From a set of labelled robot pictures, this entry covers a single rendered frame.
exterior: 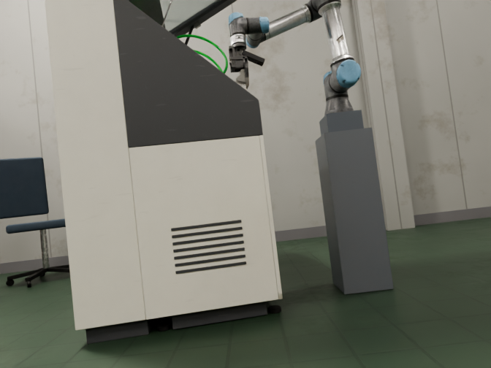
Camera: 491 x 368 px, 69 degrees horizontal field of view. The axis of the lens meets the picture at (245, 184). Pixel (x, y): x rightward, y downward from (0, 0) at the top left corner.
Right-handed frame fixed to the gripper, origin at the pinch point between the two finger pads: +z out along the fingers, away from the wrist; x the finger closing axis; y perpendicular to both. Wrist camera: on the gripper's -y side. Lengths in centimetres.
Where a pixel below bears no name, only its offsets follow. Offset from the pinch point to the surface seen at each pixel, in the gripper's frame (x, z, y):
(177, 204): 13, 53, 38
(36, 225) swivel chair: -161, 55, 171
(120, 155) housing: 13, 30, 59
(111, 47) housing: 13, -17, 59
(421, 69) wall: -212, -74, -242
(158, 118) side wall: 12.9, 15.2, 42.3
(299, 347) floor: 46, 105, 0
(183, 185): 13, 45, 35
